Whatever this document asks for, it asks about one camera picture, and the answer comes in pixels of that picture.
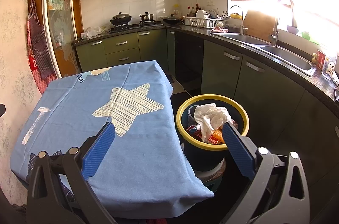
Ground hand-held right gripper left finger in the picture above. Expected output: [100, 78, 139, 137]
[26, 121, 118, 224]

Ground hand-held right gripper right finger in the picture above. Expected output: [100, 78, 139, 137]
[222, 122, 310, 224]

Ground dark bin with yellow rim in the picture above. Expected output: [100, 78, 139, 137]
[176, 94, 250, 173]

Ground white tissue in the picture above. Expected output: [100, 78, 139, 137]
[194, 104, 231, 142]

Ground crushed red soda can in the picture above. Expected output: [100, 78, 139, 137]
[185, 126, 202, 139]

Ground orange foam fruit net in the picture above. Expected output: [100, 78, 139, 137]
[213, 128, 225, 144]

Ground blue star print tablecloth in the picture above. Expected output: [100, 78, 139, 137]
[9, 60, 215, 220]

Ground red checked apron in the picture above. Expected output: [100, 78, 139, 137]
[26, 0, 57, 94]

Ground printed glass sliding door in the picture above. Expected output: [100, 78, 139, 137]
[42, 0, 80, 79]

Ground black kitchen countertop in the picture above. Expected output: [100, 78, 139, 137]
[74, 23, 339, 110]

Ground steel double sink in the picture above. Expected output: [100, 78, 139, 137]
[210, 33, 317, 77]

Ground crumpled plastic bag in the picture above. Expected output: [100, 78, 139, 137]
[81, 25, 110, 39]

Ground white small figurine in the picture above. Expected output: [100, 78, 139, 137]
[324, 60, 337, 80]

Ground tall curved steel faucet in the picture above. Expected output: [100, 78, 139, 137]
[269, 0, 296, 46]

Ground red small box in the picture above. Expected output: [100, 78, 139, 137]
[316, 49, 327, 71]

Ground small steel faucet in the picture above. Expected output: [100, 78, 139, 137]
[230, 5, 245, 35]

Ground large wooden cutting board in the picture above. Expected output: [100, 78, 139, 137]
[242, 9, 278, 42]

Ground gas stove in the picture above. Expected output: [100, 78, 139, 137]
[109, 21, 165, 33]

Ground white dish rack with plates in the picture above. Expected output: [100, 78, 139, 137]
[185, 9, 228, 29]

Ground black wok with lid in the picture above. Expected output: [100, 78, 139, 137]
[110, 11, 132, 26]

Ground black frying pan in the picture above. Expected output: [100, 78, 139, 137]
[161, 13, 184, 25]

